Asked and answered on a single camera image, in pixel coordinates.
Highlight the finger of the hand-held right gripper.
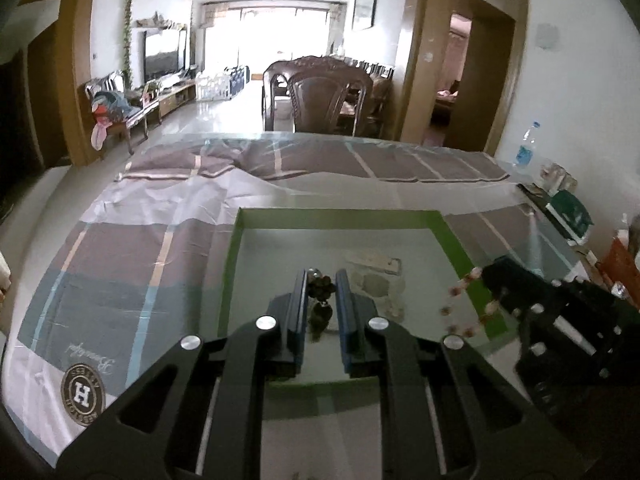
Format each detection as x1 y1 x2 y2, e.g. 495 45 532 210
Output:
482 255 566 290
492 285 548 320

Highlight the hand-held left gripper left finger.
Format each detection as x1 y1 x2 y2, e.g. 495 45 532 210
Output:
52 268 309 480

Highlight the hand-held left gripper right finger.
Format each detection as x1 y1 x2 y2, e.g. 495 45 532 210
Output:
335 268 587 480

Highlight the pale bead bracelet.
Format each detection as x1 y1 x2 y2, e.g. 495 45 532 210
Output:
439 266 501 337

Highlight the green cardboard box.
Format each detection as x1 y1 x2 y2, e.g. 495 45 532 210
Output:
217 206 521 418

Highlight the green and white carton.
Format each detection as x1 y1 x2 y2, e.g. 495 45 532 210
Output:
545 190 594 242

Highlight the orange package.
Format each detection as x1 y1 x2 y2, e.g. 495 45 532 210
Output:
597 237 640 292

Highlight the small pale printed box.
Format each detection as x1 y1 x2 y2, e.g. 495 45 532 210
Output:
540 160 578 194

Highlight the clear plastic water bottle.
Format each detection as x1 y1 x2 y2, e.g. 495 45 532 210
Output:
512 121 542 168

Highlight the grey checked printed tablecloth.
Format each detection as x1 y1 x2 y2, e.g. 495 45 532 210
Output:
0 132 591 480

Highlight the dark wooden dining chair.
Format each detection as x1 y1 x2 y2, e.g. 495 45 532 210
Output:
367 72 394 139

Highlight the carved dark wooden chair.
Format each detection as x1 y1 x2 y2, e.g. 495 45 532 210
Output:
261 56 373 137

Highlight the blue playpen fence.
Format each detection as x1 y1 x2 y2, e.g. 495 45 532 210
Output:
225 65 251 92

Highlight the white playpen fence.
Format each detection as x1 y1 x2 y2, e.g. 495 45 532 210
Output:
195 71 233 101

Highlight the wooden television cabinet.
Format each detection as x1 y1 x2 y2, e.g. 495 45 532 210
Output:
145 80 197 116

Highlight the wooden armchair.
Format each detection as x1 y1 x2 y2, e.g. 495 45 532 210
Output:
85 72 163 156

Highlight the pile of clothes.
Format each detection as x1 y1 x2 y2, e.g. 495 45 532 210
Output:
90 91 144 150

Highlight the flat screen television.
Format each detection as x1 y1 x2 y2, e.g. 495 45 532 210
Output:
144 27 188 81

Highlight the green leaf garland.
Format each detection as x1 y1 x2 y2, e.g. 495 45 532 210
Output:
121 0 136 91

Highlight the white wall device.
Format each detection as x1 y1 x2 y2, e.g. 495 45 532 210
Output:
536 24 562 50

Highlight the framed wall picture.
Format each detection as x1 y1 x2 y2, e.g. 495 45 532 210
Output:
351 0 379 31

